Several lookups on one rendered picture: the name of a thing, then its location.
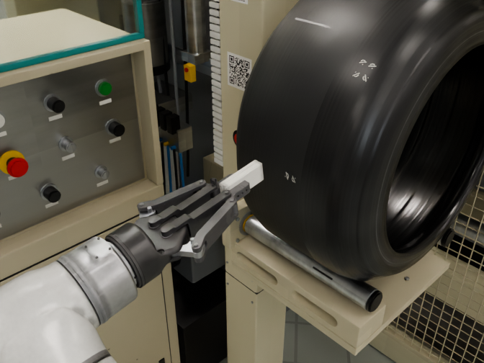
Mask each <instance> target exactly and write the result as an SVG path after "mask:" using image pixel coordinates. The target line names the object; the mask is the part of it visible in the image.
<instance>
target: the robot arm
mask: <svg viewBox="0 0 484 363"><path fill-rule="evenodd" d="M262 180H264V175H263V168H262V163H260V162H258V161H257V160H254V161H252V162H251V163H249V164H248V165H246V166H244V167H243V168H242V169H240V170H239V171H237V172H236V173H234V174H229V175H227V176H226V177H224V179H221V180H220V181H217V179H216V178H211V179H210V184H208V183H206V181H205V180H204V179H201V180H199V181H196V182H194V183H192V184H189V185H187V186H185V187H182V188H180V189H178V190H175V191H173V192H170V193H168V194H165V195H164V196H162V197H159V198H157V199H155V200H150V201H146V202H140V203H138V205H137V207H138V212H139V214H140V218H139V219H137V220H136V221H135V223H126V224H124V225H123V226H121V227H119V228H118V229H117V230H115V231H113V232H111V233H110V234H109V235H107V236H106V237H105V239H103V238H100V237H96V236H95V237H93V238H91V239H89V240H88V241H86V242H85V243H83V244H81V245H80V246H78V247H77V248H75V249H74V250H72V251H70V252H69V253H67V254H66V255H62V256H61V257H59V259H58V260H56V261H54V262H53V263H51V264H48V265H47V266H44V267H42V268H39V269H35V270H32V271H29V272H26V273H24V274H22V275H20V276H18V277H16V278H14V279H13V280H11V281H10V282H7V283H6V284H4V285H2V286H1V287H0V363H116V361H115V360H114V359H113V357H112V356H111V355H110V353H109V352H108V351H107V349H106V347H105V345H104V344H103V342H102V340H101V338H100V336H99V334H98V332H97V330H96V328H98V327H99V326H100V325H102V324H103V323H106V322H107V321H108V320H109V318H111V317H112V316H113V315H115V314H116V313H118V312H119V311H120V310H122V309H123V308H124V307H126V306H127V305H129V304H130V303H131V302H132V301H134V300H135V299H136V297H137V296H138V289H137V288H141V287H143V286H145V285H146V284H148V283H149V282H150V281H151V280H153V279H154V278H156V277H157V276H158V275H159V274H160V273H161V272H162V271H163V269H164V267H165V266H166V265H167V264H168V263H171V262H173V261H177V260H179V259H180V258H181V257H183V256H187V257H194V260H195V262H197V263H201V262H203V261H204V259H205V256H206V253H207V250H208V249H209V247H211V245H212V244H214V242H215V241H216V240H217V239H218V238H219V237H220V236H221V234H222V233H223V232H224V231H225V230H226V229H227V227H228V226H229V225H230V224H231V223H232V222H233V221H234V220H235V219H236V218H237V217H238V205H237V201H239V199H241V198H242V197H244V196H246V195H247V194H248V193H249V192H250V191H251V190H250V189H251V188H252V187H254V186H255V185H257V184H258V183H259V182H261V181H262ZM197 190H199V191H197ZM188 242H189V243H188Z"/></svg>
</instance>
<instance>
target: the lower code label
mask: <svg viewBox="0 0 484 363"><path fill-rule="evenodd" d="M227 53H228V85H230V86H233V87H235V88H237V89H240V90H242V91H245V88H246V85H247V82H248V78H249V76H250V74H251V62H252V60H251V59H248V58H244V57H242V56H239V55H236V54H234V53H230V52H228V51H227Z"/></svg>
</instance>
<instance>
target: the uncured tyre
mask: <svg viewBox="0 0 484 363"><path fill-rule="evenodd" d="M296 17H297V18H300V19H305V20H308V21H311V22H316V23H319V24H324V25H328V26H329V28H327V27H322V26H319V25H316V24H311V23H307V22H303V21H300V20H296V19H295V18H296ZM362 55H364V56H367V57H369V58H371V59H374V60H376V61H379V62H380V64H379V66H378V67H377V70H376V71H375V73H374V75H373V77H372V78H371V80H370V82H369V84H368V86H365V85H363V84H360V83H358V82H356V81H352V80H350V79H349V77H350V75H351V73H352V71H353V70H354V68H355V66H356V64H357V63H358V61H359V59H360V58H361V57H362ZM236 154H237V169H238V171H239V170H240V169H242V168H243V167H244V166H246V165H248V164H249V163H251V162H252V161H254V160H257V161H258V162H260V163H262V168H263V175H264V180H262V181H261V182H259V183H258V184H257V185H255V186H254V187H252V188H251V189H250V190H251V191H250V192H249V193H248V194H247V195H246V196H244V197H243V198H244V199H245V201H246V204H247V205H248V208H249V209H250V211H251V212H252V213H253V215H254V216H255V217H256V219H257V220H258V221H259V222H260V223H261V224H262V225H263V226H264V227H265V228H266V229H267V230H268V231H269V232H270V233H271V234H273V235H275V236H276V237H278V238H280V239H281V240H283V241H284V242H286V243H288V244H289V245H291V246H292V247H294V248H296V249H297V250H298V251H300V252H302V253H304V254H305V255H307V256H309V257H310V258H312V259H313V260H315V261H317V262H318V263H319V264H321V265H323V266H324V267H326V268H327V269H330V270H331V271H332V272H334V273H336V274H337V275H340V276H342V277H347V278H350V279H355V280H358V281H370V280H374V279H379V278H383V277H388V276H391V275H394V274H398V273H401V272H403V271H405V270H407V269H408V268H410V267H411V266H413V265H414V264H415V263H417V262H418V261H419V260H420V259H422V258H423V257H424V256H425V255H426V254H427V253H428V252H429V251H430V250H431V249H432V248H433V247H434V246H435V245H436V244H437V242H438V241H439V240H440V239H441V238H442V236H443V235H444V234H445V233H446V232H447V230H448V229H449V227H450V226H451V224H452V223H453V222H454V220H455V219H456V217H457V216H458V215H459V213H460V211H461V210H462V208H463V207H464V206H465V203H466V202H467V200H468V199H469V197H470V195H471V194H472V191H473V190H474V188H475V186H476V184H477V182H478V180H479V178H480V176H481V174H482V172H483V170H484V0H299V1H298V2H297V3H296V5H294V6H293V8H292V9H291V10H290V11H289V12H288V13H287V15H286V16H285V17H284V18H283V20H282V21H281V22H280V23H279V24H278V25H277V27H276V28H275V30H274V31H273V33H272V34H271V35H270V37H269V39H268V40H267V42H266V43H265V45H264V47H263V48H262V50H261V52H260V54H259V56H258V58H257V60H256V62H255V64H254V67H253V69H252V71H251V74H250V76H249V78H248V82H247V85H246V88H245V91H244V94H243V98H242V102H241V108H240V112H239V116H238V126H237V136H236ZM284 168H286V169H289V170H290V171H293V172H295V173H296V174H298V178H297V188H296V187H294V186H292V185H290V184H288V183H287V182H285V181H283V174H284Z"/></svg>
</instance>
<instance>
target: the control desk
mask: <svg viewBox="0 0 484 363"><path fill-rule="evenodd" d="M162 196H164V190H163V171H162V163H161V149H160V141H159V133H158V118H157V111H156V96H155V89H154V80H153V66H152V58H151V44H150V40H147V39H145V38H141V39H138V40H133V41H130V42H124V43H120V44H117V45H112V46H109V47H105V48H100V49H96V50H91V51H88V52H85V53H79V54H75V55H70V56H67V57H64V58H59V59H55V60H49V61H46V62H43V63H38V64H35V65H31V66H25V67H22V68H17V69H14V70H10V71H5V72H2V73H0V287H1V286H2V285H4V284H6V283H7V282H10V281H11V280H13V279H14V278H16V277H18V276H20V275H22V274H24V273H26V272H29V271H32V270H35V269H39V268H42V267H44V266H47V265H48V264H51V263H53V262H54V261H56V260H58V259H59V257H61V256H62V255H66V254H67V253H69V252H70V251H72V250H74V249H75V248H77V247H78V246H80V245H81V244H83V243H85V242H86V241H88V240H89V239H91V238H93V237H95V236H96V237H100V238H103V239H105V237H106V236H107V235H109V234H110V233H111V232H113V231H115V230H117V229H118V228H119V227H121V226H123V225H124V224H126V223H135V221H136V220H137V219H139V218H140V214H139V212H138V207H137V205H138V203H140V202H146V201H150V200H155V199H157V198H159V197H162ZM137 289H138V296H137V297H136V299H135V300H134V301H132V302H131V303H130V304H129V305H127V306H126V307H124V308H123V309H122V310H120V311H119V312H118V313H116V314H115V315H113V316H112V317H111V318H109V320H108V321H107V322H106V323H103V324H102V325H100V326H99V327H98V328H96V330H97V332H98V334H99V336H100V338H101V340H102V342H103V344H104V345H105V347H106V349H107V351H108V352H109V353H110V355H111V356H112V357H113V359H114V360H115V361H116V363H181V362H180V354H179V340H178V332H177V324H176V310H175V302H174V287H173V279H172V272H171V263H168V264H167V265H166V266H165V267H164V269H163V271H162V272H161V273H160V274H159V275H158V276H157V277H156V278H154V279H153V280H151V281H150V282H149V283H148V284H146V285H145V286H143V287H141V288H137Z"/></svg>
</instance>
